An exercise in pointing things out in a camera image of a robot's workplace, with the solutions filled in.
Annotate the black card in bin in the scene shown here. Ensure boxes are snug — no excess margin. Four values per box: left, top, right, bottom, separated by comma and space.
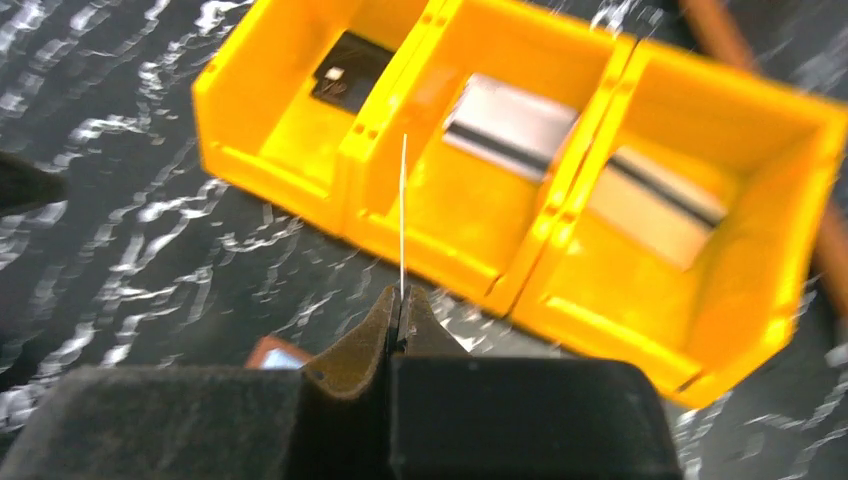
310, 31, 394, 114

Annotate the grey striped card in bin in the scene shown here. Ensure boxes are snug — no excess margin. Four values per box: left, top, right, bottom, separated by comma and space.
587, 146, 728, 270

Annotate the brown leather card holder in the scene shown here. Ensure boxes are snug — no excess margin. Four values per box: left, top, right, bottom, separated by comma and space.
245, 335, 313, 370

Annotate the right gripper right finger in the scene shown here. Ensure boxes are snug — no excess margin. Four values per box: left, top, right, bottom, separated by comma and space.
390, 284, 684, 480

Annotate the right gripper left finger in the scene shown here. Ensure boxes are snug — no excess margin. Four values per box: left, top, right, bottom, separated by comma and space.
0, 286, 401, 480

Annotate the orange three-compartment bin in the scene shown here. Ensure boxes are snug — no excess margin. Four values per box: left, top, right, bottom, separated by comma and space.
193, 1, 847, 408

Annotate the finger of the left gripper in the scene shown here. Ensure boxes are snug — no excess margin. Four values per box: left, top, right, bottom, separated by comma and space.
1, 152, 67, 218

